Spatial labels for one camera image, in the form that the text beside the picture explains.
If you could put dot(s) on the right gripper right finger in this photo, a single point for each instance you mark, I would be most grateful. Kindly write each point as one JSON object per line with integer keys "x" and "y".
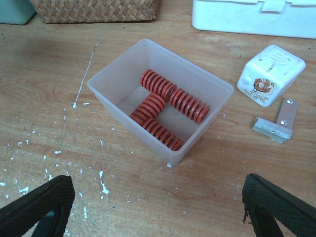
{"x": 266, "y": 204}

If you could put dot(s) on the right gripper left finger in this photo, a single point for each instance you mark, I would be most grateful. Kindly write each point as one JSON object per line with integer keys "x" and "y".
{"x": 48, "y": 207}

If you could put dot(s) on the red spring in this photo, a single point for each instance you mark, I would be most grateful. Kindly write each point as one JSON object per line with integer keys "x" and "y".
{"x": 157, "y": 84}
{"x": 150, "y": 108}
{"x": 162, "y": 134}
{"x": 189, "y": 105}

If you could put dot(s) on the red spring front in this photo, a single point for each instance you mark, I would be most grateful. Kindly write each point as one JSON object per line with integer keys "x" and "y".
{"x": 162, "y": 134}

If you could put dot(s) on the translucent plastic spring box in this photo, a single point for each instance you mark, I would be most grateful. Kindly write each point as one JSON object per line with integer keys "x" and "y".
{"x": 118, "y": 88}

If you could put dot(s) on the white cube power adapter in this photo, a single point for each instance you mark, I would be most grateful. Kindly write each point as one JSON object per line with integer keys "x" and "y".
{"x": 269, "y": 74}

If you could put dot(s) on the white plastic storage case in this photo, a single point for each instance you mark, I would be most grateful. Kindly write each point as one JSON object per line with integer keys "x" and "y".
{"x": 287, "y": 18}

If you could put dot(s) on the woven wicker basket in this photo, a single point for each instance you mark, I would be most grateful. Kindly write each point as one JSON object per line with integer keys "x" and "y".
{"x": 95, "y": 11}

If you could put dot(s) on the grey green plastic toolbox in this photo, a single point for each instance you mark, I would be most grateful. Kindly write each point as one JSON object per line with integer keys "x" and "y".
{"x": 17, "y": 12}

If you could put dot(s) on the metal T bracket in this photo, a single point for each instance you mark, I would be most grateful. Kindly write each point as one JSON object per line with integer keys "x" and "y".
{"x": 280, "y": 131}

